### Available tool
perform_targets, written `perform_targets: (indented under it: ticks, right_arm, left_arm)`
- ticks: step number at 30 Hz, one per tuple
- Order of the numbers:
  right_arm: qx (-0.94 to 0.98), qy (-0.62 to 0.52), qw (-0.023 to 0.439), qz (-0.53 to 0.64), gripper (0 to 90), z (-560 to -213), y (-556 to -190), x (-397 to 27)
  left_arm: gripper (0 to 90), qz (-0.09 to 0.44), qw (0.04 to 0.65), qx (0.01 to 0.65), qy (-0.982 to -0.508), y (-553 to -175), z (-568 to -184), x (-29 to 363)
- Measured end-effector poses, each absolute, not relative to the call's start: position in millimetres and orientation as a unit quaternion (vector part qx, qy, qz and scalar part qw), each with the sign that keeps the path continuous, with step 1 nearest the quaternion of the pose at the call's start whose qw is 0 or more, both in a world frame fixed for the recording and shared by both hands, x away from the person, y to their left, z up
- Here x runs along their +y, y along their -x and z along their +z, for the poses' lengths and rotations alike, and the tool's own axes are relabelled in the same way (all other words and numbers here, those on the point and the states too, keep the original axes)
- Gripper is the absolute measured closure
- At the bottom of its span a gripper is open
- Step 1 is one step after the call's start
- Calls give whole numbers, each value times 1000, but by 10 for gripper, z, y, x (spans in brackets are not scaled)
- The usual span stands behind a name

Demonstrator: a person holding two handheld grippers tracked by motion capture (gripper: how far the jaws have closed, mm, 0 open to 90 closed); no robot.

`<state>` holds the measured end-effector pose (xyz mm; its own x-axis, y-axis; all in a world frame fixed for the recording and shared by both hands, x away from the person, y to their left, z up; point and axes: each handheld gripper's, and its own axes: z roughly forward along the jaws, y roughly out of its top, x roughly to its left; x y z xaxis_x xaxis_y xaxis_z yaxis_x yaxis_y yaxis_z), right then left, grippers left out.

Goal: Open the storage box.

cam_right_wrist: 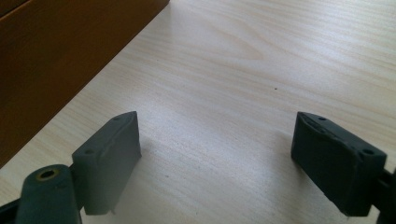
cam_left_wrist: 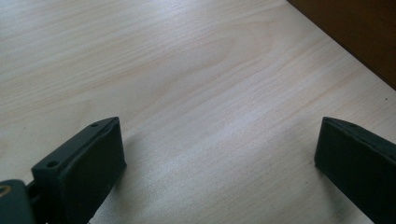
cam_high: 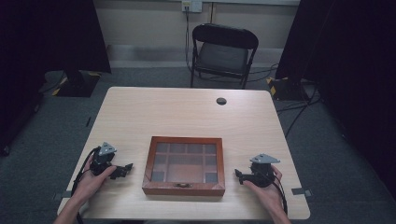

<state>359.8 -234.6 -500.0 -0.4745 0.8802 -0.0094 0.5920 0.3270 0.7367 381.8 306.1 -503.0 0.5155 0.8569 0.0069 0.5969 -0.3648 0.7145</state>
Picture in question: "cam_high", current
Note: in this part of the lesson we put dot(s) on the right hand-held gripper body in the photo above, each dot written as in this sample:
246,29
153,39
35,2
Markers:
262,174

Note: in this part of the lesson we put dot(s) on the person's left hand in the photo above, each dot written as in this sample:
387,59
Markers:
90,185

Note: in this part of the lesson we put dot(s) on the black curtain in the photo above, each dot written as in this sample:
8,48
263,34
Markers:
34,62
351,77

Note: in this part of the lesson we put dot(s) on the grey tape strip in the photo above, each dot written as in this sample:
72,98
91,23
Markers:
62,195
301,191

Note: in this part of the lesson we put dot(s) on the black stand base striped tape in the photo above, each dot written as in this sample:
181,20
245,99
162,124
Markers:
77,84
288,88

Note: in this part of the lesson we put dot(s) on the black folding chair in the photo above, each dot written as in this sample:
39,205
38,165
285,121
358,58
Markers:
222,56

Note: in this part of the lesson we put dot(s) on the person's right hand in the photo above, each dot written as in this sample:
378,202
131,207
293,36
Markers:
269,196

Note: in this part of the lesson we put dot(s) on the white wall outlet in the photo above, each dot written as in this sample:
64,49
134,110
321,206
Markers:
192,5

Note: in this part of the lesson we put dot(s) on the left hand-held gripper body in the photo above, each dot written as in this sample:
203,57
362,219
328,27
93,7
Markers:
103,158

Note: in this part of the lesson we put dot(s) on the wooden box with glass lid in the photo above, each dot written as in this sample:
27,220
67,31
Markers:
184,166

